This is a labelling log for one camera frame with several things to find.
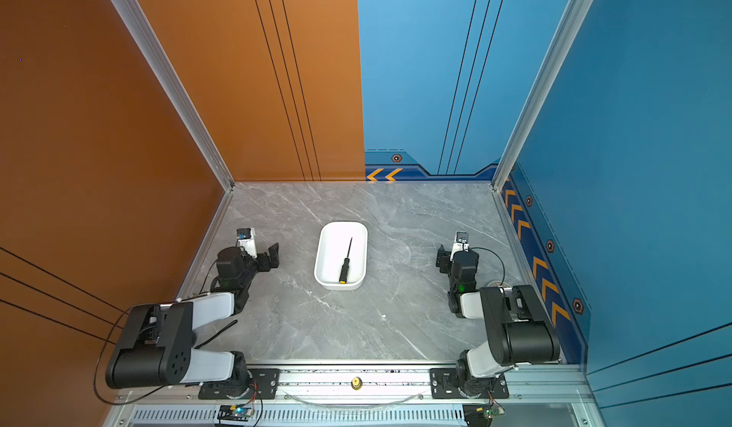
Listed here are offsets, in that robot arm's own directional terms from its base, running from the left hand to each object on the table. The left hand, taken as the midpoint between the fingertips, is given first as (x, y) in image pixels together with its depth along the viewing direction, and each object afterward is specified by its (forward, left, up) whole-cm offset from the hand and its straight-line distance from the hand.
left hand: (263, 242), depth 92 cm
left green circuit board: (-44, -2, -11) cm, 46 cm away
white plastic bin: (+4, -22, -7) cm, 23 cm away
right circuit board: (-44, -63, -9) cm, 78 cm away
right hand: (0, -63, -2) cm, 63 cm away
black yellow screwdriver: (-5, -27, -7) cm, 28 cm away
